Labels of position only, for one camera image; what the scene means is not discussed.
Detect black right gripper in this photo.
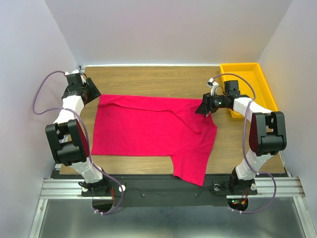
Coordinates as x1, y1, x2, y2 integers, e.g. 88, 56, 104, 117
195, 91, 228, 114

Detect pink red t shirt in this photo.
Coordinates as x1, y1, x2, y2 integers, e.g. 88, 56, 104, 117
92, 95, 217, 186

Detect yellow plastic tray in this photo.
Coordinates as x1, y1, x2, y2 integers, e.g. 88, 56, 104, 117
220, 62, 278, 111

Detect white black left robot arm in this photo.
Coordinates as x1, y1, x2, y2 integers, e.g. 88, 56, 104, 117
45, 70, 110, 196

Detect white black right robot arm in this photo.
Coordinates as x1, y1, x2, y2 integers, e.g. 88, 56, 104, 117
195, 78, 287, 193

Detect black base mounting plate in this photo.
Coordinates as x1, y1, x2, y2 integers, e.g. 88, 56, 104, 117
82, 174, 257, 208

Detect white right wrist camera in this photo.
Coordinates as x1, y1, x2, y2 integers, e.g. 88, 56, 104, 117
207, 78, 219, 96

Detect aluminium frame rail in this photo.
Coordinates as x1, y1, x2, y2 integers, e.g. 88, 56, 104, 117
40, 177, 305, 199

